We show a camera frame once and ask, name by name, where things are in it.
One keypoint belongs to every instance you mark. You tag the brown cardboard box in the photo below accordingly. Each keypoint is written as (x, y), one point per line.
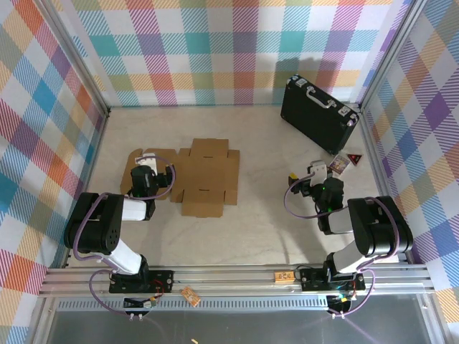
(208, 172)

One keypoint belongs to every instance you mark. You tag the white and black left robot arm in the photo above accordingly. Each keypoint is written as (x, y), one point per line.
(97, 229)

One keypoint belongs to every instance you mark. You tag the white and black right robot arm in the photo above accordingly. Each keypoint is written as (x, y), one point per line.
(380, 229)

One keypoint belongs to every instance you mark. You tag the small purple card box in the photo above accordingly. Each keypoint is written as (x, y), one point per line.
(339, 165)

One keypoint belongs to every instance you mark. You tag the black card with red triangle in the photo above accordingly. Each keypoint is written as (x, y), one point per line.
(354, 158)

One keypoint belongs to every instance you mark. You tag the small wooden tag block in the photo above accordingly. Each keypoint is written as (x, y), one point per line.
(284, 277)

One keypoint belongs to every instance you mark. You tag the black right connector board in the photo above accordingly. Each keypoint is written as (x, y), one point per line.
(340, 304)

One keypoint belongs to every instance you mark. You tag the black connector board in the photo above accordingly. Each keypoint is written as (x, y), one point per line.
(138, 303)
(340, 304)

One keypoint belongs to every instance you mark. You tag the black left connector board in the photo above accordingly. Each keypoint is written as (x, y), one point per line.
(138, 303)

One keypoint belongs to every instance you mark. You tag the perforated metal strip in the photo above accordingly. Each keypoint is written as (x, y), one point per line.
(233, 305)

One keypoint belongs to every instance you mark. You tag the grey metal panel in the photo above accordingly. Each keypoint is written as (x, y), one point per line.
(251, 326)

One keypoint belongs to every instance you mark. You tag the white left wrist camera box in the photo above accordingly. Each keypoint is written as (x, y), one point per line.
(147, 161)

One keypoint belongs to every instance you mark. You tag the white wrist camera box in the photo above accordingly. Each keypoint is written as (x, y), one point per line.
(147, 161)
(319, 170)

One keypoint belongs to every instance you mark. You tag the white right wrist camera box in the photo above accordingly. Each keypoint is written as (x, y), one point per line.
(319, 170)

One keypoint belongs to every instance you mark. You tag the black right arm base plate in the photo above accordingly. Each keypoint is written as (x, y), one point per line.
(312, 279)

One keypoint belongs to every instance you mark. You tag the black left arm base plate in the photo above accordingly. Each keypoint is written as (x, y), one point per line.
(161, 279)

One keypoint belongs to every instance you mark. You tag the aluminium cage frame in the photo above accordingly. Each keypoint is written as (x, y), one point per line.
(233, 283)

